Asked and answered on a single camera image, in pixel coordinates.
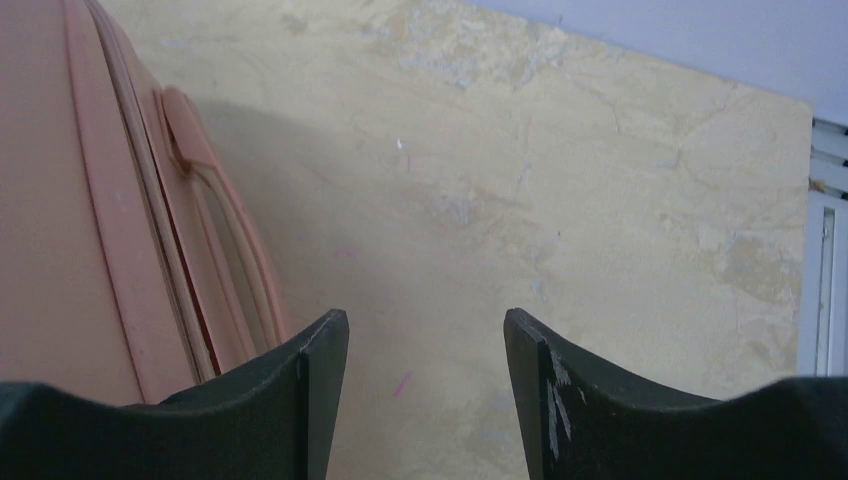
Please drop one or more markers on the pink suitcase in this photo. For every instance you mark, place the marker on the pink suitcase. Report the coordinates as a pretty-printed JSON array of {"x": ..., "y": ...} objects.
[{"x": 130, "y": 266}]

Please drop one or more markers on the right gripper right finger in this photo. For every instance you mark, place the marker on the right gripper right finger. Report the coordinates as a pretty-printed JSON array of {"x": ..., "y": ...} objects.
[{"x": 584, "y": 417}]

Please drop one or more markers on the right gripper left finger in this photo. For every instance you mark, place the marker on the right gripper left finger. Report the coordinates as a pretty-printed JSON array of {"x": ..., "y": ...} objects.
[{"x": 270, "y": 418}]

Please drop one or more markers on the aluminium rail frame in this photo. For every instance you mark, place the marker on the aluminium rail frame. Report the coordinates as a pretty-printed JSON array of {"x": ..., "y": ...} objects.
[{"x": 822, "y": 344}]

